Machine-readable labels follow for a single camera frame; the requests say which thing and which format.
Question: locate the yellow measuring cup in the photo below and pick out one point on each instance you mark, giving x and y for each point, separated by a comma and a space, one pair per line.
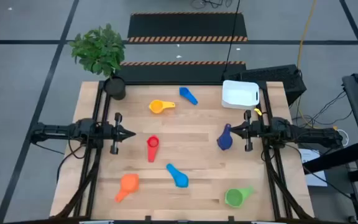
156, 106

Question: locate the white paper sheet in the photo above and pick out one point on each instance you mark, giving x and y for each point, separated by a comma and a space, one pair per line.
317, 180

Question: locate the green measuring cup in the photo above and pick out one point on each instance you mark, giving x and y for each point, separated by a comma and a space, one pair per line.
235, 197

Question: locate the navy blue measuring cup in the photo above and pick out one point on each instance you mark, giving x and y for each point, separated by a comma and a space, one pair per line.
225, 141

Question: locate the cyan measuring cup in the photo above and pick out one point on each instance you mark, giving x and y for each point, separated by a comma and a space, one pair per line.
180, 180

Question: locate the black right side frame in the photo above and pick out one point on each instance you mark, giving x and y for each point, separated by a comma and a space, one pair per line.
273, 193

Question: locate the black frame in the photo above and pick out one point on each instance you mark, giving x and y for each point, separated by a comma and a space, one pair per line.
92, 193
273, 193

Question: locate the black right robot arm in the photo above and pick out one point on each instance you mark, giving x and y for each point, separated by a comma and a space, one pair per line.
306, 133

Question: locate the red measuring cup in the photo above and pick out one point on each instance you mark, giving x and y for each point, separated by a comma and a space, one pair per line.
152, 152

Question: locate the grey side table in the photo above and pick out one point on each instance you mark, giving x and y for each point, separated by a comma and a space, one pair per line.
357, 102

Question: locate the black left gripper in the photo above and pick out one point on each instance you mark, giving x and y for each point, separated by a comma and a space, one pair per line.
110, 133

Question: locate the black plant pot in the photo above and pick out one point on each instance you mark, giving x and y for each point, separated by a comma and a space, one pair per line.
115, 88

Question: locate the small yellow tag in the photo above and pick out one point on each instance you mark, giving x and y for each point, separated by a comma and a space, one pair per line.
258, 112

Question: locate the small blue measuring cup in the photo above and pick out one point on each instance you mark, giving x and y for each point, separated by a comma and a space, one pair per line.
188, 96

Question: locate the black hazard-striped floor mat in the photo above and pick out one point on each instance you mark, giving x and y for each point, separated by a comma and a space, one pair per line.
179, 73
185, 26

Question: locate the white plastic basket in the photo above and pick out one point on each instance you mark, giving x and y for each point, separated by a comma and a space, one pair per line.
239, 95

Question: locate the orange measuring cup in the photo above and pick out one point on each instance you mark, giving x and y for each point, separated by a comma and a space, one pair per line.
130, 183

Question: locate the green leafy artificial plant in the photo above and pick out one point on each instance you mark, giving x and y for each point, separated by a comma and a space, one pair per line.
98, 49

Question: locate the black left side frame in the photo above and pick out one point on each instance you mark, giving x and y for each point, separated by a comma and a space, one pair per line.
92, 193

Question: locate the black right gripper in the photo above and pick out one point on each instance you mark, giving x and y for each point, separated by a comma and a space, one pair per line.
256, 130

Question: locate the black table edge rail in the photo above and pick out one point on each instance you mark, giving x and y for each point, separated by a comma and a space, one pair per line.
172, 83

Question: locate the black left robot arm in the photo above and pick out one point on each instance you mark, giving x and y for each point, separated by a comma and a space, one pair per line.
57, 130

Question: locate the black computer case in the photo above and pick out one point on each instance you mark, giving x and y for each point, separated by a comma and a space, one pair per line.
275, 77

